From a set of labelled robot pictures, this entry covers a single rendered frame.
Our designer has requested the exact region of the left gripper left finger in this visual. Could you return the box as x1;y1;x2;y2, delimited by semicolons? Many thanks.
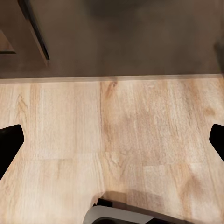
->
0;124;24;181

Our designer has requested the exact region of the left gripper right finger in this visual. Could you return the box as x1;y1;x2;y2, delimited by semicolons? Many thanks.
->
209;124;224;162

